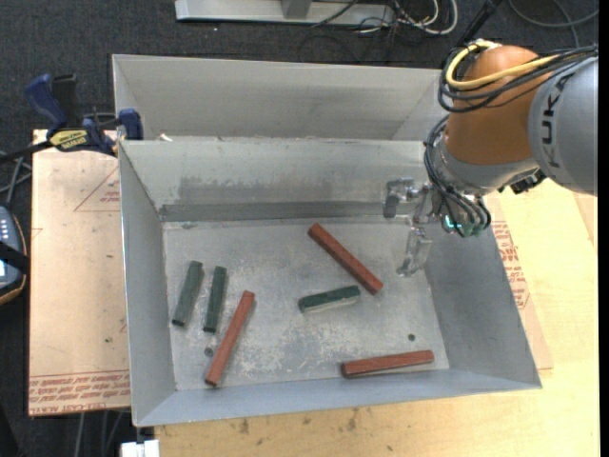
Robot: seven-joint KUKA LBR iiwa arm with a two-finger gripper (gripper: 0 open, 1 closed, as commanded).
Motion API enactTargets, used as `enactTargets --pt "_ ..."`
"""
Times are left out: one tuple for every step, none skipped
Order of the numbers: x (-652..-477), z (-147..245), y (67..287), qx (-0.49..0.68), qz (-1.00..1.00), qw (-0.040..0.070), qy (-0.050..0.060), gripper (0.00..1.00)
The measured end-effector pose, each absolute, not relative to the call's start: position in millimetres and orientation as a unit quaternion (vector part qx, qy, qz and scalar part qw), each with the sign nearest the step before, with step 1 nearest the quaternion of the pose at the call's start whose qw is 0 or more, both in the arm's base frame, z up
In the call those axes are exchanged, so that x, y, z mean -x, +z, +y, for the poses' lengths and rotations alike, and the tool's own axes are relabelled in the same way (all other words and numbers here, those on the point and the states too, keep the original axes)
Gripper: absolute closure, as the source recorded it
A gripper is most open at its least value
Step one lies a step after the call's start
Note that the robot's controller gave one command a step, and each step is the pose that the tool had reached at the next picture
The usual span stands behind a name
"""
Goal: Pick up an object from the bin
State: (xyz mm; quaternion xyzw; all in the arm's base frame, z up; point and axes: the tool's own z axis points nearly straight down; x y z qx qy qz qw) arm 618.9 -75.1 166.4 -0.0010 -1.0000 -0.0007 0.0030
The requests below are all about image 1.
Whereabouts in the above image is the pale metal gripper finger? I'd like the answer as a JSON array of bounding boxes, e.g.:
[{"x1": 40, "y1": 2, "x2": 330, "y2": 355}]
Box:
[
  {"x1": 396, "y1": 227, "x2": 434, "y2": 278},
  {"x1": 382, "y1": 176, "x2": 422, "y2": 220}
]

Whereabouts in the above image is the red-brown flat block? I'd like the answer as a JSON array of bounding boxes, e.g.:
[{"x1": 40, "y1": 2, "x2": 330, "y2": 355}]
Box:
[
  {"x1": 204, "y1": 289, "x2": 257, "y2": 388},
  {"x1": 339, "y1": 348, "x2": 436, "y2": 380},
  {"x1": 306, "y1": 222, "x2": 385, "y2": 297}
]

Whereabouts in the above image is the dark green flat block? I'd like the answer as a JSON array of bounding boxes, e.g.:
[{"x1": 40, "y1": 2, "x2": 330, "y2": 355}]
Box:
[
  {"x1": 297, "y1": 285, "x2": 362, "y2": 314},
  {"x1": 171, "y1": 260, "x2": 206, "y2": 328},
  {"x1": 203, "y1": 265, "x2": 229, "y2": 335}
]

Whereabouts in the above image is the grey metal bin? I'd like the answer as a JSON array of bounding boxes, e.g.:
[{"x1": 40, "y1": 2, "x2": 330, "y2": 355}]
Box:
[{"x1": 111, "y1": 53, "x2": 543, "y2": 428}]

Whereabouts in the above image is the brown cardboard board, red print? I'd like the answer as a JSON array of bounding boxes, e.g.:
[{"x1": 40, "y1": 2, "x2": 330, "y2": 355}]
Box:
[{"x1": 28, "y1": 129, "x2": 556, "y2": 418}]

